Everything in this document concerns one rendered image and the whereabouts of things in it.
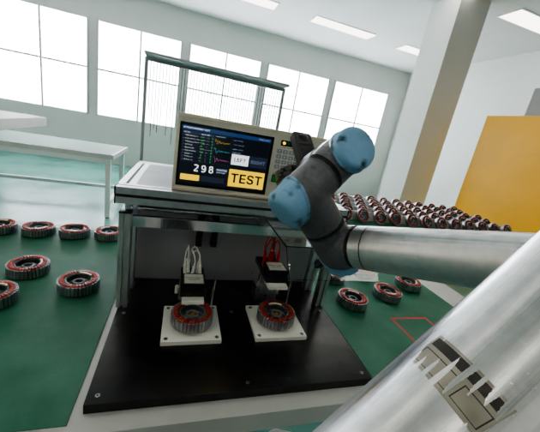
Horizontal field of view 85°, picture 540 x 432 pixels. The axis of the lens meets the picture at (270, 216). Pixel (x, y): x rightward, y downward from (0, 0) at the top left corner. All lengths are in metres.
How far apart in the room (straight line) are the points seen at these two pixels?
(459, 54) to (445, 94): 0.49
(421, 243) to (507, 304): 0.25
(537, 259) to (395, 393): 0.11
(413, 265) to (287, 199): 0.20
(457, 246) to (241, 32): 7.14
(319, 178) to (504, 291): 0.32
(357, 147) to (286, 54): 7.11
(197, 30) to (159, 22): 0.73
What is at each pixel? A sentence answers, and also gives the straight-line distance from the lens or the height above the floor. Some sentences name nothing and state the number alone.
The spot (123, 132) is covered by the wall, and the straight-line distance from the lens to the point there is 7.23.
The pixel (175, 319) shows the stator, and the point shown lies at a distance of 0.84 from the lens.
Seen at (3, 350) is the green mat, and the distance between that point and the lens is 0.93.
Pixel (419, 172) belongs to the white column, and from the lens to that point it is 4.73.
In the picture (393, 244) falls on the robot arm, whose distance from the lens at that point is 0.46.
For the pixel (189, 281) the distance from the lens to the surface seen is 0.88.
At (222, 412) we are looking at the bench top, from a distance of 0.74.
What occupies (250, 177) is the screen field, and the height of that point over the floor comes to 1.17.
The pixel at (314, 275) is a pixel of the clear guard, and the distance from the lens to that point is 0.70.
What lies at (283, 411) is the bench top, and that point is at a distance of 0.76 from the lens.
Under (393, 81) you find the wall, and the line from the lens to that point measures 8.82.
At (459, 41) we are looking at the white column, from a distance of 4.92.
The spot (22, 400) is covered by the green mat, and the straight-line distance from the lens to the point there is 0.81.
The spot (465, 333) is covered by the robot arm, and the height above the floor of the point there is 1.23.
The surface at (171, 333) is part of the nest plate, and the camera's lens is 0.84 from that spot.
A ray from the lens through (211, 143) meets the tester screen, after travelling 0.83.
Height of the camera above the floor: 1.32
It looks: 16 degrees down
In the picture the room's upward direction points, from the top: 10 degrees clockwise
